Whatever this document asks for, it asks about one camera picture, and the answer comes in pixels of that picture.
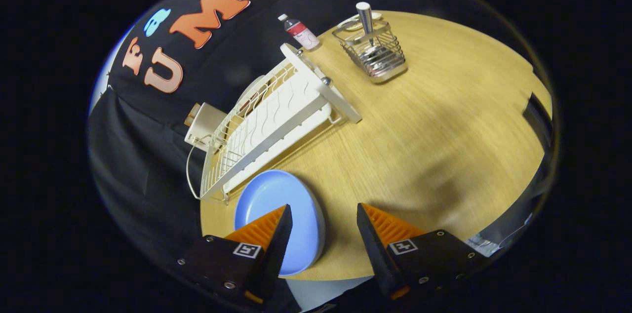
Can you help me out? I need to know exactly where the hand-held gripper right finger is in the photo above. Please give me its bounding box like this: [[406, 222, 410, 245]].
[[356, 203, 487, 301]]

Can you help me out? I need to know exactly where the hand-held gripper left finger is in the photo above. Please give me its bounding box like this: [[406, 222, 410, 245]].
[[177, 204, 293, 307]]

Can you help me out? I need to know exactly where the blue plate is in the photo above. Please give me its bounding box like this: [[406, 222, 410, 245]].
[[234, 170, 326, 277]]

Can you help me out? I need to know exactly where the white dish rack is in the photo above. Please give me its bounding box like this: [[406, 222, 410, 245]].
[[200, 43, 362, 203]]

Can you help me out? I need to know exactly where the metal wire basket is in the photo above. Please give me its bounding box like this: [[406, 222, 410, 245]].
[[332, 19, 408, 84]]

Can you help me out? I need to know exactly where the metal spoon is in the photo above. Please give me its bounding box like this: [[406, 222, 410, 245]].
[[355, 2, 392, 66]]

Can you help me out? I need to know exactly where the white round plate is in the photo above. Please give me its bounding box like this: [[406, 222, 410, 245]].
[[236, 75, 268, 109]]

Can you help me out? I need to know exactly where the small white dish with beans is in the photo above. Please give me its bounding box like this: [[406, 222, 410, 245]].
[[337, 12, 384, 32]]

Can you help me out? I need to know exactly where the white toaster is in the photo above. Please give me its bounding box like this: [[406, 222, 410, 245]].
[[184, 102, 228, 152]]

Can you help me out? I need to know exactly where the black backdrop cloth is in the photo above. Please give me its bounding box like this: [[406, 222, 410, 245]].
[[88, 0, 534, 279]]

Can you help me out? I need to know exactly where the clear plastic bottle red label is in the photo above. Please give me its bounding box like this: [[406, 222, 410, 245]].
[[277, 13, 320, 51]]

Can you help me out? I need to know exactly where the white power cable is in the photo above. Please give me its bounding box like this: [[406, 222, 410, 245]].
[[186, 141, 209, 201]]

